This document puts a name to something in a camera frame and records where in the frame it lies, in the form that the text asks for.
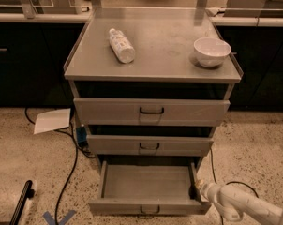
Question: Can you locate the blue power box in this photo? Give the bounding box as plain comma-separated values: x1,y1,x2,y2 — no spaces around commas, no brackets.
76,127,86,143

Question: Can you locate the black bar object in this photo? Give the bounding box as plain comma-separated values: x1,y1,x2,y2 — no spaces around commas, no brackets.
9,180,35,225

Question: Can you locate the white paper sheet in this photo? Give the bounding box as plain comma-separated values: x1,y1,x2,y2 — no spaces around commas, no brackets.
34,109,70,134

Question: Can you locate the grey metal drawer cabinet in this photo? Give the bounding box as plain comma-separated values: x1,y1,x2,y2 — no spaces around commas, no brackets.
63,7,245,173

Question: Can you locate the black looped cable right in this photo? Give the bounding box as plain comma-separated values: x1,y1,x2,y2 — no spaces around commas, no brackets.
209,148,261,225

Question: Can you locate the grey bottom drawer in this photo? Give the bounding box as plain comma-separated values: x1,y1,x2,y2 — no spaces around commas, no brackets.
89,157,210,217

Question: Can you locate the white ceramic bowl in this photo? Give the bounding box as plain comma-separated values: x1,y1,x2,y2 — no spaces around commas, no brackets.
194,37,231,68

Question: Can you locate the clear plastic water bottle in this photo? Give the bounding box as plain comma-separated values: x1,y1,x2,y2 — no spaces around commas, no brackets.
109,28,135,64

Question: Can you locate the dark lab counter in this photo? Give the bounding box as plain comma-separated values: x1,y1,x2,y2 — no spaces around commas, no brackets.
0,21,283,111

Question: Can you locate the grey middle drawer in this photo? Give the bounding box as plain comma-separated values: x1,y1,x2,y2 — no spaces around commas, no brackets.
87,135,213,157

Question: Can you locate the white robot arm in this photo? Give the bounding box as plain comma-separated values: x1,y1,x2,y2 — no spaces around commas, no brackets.
195,180,283,225

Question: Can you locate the black floor cable left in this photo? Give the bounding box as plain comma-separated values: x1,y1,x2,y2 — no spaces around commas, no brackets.
24,107,96,225

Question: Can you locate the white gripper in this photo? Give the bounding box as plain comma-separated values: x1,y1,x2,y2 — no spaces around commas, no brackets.
195,179,222,204

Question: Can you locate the grey drawer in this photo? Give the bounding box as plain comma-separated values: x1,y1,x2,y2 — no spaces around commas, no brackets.
87,135,213,157
89,157,210,217
74,97,230,127

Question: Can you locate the blue tape cross mark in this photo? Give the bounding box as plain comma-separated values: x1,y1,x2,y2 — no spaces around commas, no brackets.
42,209,78,225

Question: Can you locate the grey top drawer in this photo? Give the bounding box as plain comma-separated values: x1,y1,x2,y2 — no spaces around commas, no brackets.
74,97,230,127

